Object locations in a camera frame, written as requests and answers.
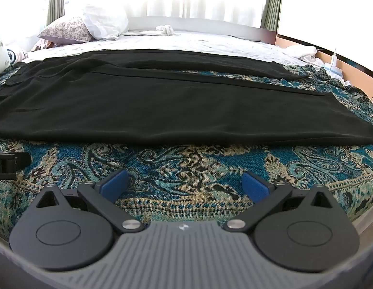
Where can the grey bed headboard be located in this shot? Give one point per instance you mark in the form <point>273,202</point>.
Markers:
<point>234,29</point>

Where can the floral pillow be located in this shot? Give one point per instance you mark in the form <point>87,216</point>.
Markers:
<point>66,30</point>

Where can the white pillow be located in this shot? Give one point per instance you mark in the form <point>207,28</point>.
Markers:
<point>105,21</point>

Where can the teal paisley blanket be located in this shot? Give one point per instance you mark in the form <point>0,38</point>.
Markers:
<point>189,168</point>

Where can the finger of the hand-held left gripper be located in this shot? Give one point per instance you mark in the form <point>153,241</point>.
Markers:
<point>23,159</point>

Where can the white printed cushion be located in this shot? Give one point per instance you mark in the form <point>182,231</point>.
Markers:
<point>0,54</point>

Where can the wooden wall panel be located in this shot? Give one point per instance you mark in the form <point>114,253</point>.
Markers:
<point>352,61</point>

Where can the small white knotted cloth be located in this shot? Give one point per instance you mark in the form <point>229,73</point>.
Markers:
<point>164,29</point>

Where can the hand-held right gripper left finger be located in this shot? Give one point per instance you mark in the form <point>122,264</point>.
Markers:
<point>115,184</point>

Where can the printed white cloth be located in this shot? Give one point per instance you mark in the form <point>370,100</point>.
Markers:
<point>18,54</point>

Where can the black pants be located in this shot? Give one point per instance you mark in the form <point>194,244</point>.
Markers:
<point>174,105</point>

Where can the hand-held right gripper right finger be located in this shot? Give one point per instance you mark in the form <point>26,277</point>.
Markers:
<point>255,186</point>

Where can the white sheer curtain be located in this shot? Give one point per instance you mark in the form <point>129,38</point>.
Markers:
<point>189,0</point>

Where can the white bed sheet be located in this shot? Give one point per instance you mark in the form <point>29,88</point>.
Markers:
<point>204,43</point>

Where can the green curtain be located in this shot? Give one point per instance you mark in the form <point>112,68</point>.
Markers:
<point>272,3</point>
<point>55,0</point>

